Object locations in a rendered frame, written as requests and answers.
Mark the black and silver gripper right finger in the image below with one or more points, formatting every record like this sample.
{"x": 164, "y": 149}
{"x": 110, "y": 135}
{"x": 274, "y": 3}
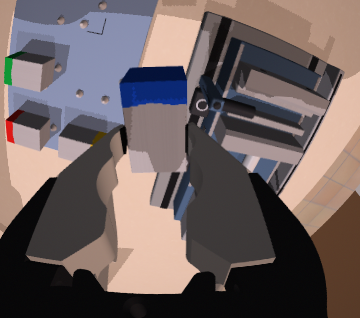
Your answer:
{"x": 240, "y": 230}

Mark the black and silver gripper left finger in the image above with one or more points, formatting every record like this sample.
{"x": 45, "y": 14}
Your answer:
{"x": 65, "y": 226}

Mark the grey block with red end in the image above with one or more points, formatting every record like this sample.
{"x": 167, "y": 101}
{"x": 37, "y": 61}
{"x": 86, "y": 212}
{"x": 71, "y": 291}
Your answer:
{"x": 28, "y": 129}

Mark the grey block with yellow end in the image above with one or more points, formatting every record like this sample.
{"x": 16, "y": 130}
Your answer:
{"x": 75, "y": 140}

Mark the grey block with green end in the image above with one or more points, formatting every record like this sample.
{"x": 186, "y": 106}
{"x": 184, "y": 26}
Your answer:
{"x": 30, "y": 71}

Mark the grey block with blue end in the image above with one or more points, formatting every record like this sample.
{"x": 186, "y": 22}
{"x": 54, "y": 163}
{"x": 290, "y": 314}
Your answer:
{"x": 154, "y": 102}

